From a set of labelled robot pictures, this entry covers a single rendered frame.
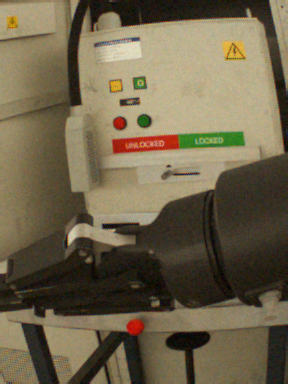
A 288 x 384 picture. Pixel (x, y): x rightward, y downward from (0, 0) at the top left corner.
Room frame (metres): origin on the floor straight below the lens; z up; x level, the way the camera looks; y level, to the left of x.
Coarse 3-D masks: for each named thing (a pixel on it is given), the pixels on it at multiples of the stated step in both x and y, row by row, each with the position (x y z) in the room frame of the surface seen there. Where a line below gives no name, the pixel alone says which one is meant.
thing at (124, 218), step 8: (104, 216) 1.51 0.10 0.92; (112, 216) 1.50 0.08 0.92; (120, 216) 1.50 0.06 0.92; (128, 216) 1.49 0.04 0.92; (136, 216) 1.49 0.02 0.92; (144, 216) 1.48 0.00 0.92; (152, 216) 1.47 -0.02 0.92; (104, 224) 1.51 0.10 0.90; (112, 224) 1.51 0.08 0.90; (120, 224) 1.50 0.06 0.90; (128, 224) 1.49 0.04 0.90; (136, 224) 1.49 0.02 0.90; (144, 224) 1.48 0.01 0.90
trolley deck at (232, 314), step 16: (176, 304) 1.06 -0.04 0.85; (224, 304) 1.02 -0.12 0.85; (240, 304) 1.00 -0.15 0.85; (16, 320) 1.15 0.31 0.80; (32, 320) 1.14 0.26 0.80; (48, 320) 1.12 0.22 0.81; (64, 320) 1.11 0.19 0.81; (80, 320) 1.10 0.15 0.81; (96, 320) 1.09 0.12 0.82; (112, 320) 1.08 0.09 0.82; (128, 320) 1.07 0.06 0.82; (144, 320) 1.06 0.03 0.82; (160, 320) 1.05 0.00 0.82; (176, 320) 1.04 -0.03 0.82; (192, 320) 1.03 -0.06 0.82; (208, 320) 1.02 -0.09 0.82; (224, 320) 1.01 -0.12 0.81; (240, 320) 1.00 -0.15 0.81; (256, 320) 0.99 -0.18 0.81; (272, 320) 0.98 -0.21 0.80
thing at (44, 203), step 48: (0, 0) 1.57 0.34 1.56; (48, 0) 1.75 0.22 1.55; (0, 48) 1.57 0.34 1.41; (48, 48) 1.74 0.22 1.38; (0, 96) 1.56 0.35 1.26; (48, 96) 1.70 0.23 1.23; (0, 144) 1.55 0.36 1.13; (48, 144) 1.71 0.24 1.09; (0, 192) 1.53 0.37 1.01; (48, 192) 1.69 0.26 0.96; (0, 240) 1.50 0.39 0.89
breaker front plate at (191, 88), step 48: (144, 48) 1.48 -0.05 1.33; (192, 48) 1.44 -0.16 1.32; (96, 96) 1.52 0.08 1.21; (144, 96) 1.48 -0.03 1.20; (192, 96) 1.45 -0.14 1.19; (240, 96) 1.41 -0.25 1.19; (96, 144) 1.52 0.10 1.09; (96, 192) 1.53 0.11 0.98; (144, 192) 1.49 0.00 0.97; (192, 192) 1.45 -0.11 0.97
